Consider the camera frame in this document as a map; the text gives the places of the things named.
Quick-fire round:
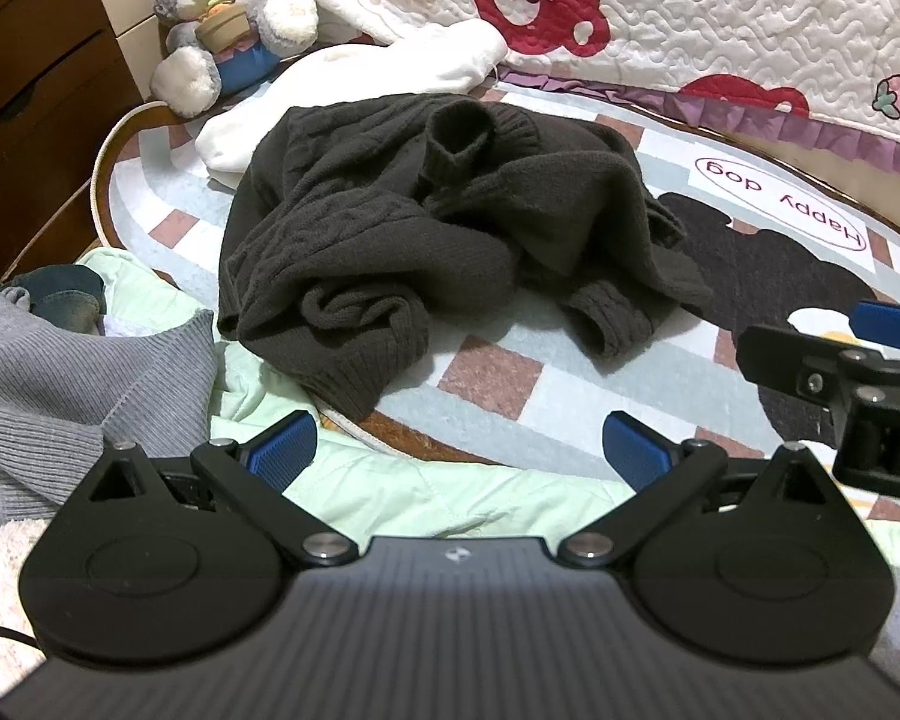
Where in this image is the dark brown knit sweater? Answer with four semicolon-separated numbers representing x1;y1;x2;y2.
217;94;712;419

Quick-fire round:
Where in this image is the light green quilted blanket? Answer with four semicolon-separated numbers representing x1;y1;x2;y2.
79;247;632;548

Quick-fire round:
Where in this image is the checkered dog print blanket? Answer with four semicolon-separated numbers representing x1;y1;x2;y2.
92;89;900;476

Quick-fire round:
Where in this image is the grey ribbed knit garment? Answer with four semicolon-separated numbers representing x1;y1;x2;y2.
0;294;217;525

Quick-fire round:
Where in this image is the blue denim garment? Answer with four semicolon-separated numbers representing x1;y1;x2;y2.
0;263;107;335

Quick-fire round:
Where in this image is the white quilt with red bears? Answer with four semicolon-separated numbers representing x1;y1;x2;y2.
317;0;900;174

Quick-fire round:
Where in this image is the grey bunny plush toy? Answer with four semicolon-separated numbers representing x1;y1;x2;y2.
151;0;318;119

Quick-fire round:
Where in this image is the white folded garment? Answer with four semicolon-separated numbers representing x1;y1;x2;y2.
194;20;509;188

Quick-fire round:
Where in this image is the dark wooden dresser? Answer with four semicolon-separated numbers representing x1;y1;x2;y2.
0;0;141;280

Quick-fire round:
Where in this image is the beige bedside cabinet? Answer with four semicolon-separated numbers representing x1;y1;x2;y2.
102;0;165;101

